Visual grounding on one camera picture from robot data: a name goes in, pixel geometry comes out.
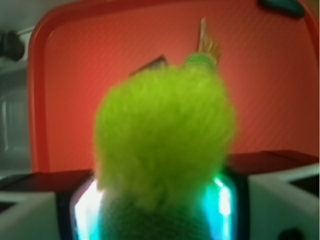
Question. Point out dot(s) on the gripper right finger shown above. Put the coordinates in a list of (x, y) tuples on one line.
[(265, 195)]

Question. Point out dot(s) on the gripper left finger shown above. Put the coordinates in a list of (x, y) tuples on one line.
[(49, 206)]

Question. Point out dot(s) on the green plush turtle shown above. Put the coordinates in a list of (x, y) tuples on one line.
[(160, 138)]

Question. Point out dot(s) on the red plastic tray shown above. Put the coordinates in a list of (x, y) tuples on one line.
[(269, 61)]

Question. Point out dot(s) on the tan conch seashell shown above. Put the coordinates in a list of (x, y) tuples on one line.
[(208, 43)]

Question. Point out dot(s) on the dark teal oval stone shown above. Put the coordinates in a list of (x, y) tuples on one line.
[(289, 7)]

